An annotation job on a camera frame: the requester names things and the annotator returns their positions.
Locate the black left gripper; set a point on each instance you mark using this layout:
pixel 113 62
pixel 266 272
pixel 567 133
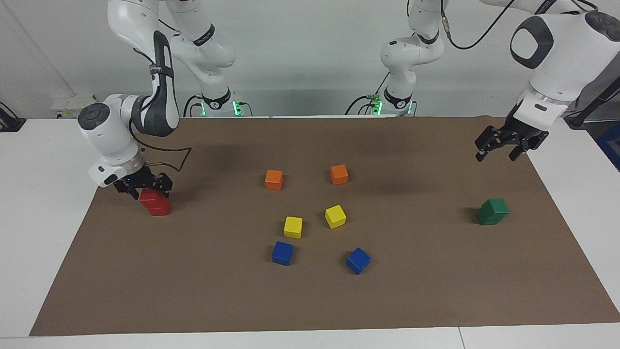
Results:
pixel 513 133

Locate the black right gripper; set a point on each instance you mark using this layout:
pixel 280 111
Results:
pixel 140 180

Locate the red wooden cube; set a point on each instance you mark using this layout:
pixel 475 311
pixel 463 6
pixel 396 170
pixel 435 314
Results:
pixel 151 198
pixel 160 211

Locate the green wooden cube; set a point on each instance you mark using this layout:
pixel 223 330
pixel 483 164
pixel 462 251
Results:
pixel 496 207
pixel 488 219

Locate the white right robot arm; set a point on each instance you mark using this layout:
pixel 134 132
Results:
pixel 111 131

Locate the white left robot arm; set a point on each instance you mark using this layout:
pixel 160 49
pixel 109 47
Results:
pixel 557 53

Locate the black angled stand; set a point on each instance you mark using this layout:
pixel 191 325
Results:
pixel 579 118

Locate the blue box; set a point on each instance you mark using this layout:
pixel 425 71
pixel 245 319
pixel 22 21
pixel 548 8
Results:
pixel 611 143

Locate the white power box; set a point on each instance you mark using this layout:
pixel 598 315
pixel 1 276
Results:
pixel 68 105

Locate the orange wooden cube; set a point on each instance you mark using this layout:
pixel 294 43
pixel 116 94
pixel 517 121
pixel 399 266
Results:
pixel 339 174
pixel 273 179

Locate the blue wooden cube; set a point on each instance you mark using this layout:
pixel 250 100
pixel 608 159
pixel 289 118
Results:
pixel 358 260
pixel 282 253

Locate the yellow wooden cube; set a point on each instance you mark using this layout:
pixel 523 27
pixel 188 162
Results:
pixel 335 216
pixel 293 227

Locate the black clamp stand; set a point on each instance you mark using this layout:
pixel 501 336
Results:
pixel 9 123

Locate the brown table mat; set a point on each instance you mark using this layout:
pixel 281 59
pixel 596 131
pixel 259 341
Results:
pixel 310 300

